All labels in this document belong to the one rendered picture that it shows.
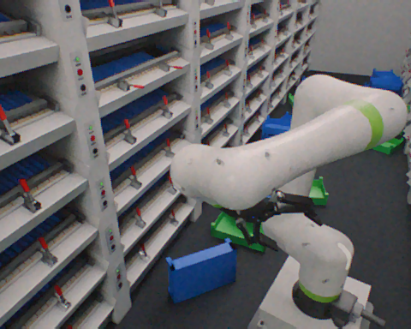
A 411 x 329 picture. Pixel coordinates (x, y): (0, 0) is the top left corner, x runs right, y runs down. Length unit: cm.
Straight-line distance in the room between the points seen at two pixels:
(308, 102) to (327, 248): 39
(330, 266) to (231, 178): 53
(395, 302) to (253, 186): 133
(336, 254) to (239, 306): 71
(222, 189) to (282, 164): 12
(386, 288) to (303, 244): 88
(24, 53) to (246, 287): 127
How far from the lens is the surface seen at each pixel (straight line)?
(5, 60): 88
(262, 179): 56
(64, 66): 98
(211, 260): 151
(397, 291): 185
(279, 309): 114
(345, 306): 113
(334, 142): 70
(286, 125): 301
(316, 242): 100
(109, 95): 116
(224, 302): 161
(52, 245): 118
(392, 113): 84
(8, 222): 100
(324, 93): 91
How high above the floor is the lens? 127
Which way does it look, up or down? 30 degrees down
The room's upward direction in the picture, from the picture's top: straight up
